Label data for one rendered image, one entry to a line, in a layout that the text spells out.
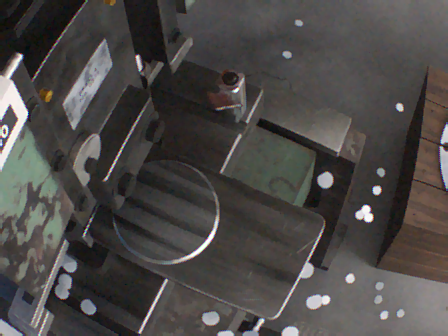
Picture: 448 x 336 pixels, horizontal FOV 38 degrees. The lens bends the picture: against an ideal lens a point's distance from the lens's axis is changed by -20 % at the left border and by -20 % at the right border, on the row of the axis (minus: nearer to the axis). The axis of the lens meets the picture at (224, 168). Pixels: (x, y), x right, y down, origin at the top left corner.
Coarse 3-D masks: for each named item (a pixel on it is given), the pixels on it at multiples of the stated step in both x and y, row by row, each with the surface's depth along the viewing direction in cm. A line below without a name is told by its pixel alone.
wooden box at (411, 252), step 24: (432, 72) 141; (432, 96) 139; (432, 120) 137; (408, 144) 162; (432, 144) 135; (408, 168) 148; (432, 168) 133; (408, 192) 134; (432, 192) 131; (408, 216) 129; (432, 216) 129; (384, 240) 159; (408, 240) 137; (432, 240) 132; (384, 264) 156; (408, 264) 151; (432, 264) 146
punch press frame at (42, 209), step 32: (192, 0) 63; (256, 128) 105; (32, 160) 46; (256, 160) 103; (288, 160) 103; (0, 192) 42; (32, 192) 48; (64, 192) 54; (288, 192) 101; (0, 224) 43; (32, 224) 49; (64, 224) 56; (0, 256) 45; (32, 256) 51; (32, 288) 53; (160, 320) 95; (192, 320) 95; (224, 320) 95; (256, 320) 141
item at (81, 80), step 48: (48, 0) 53; (96, 0) 54; (48, 48) 51; (96, 48) 59; (48, 96) 52; (96, 96) 65; (144, 96) 70; (96, 144) 66; (144, 144) 74; (96, 192) 72
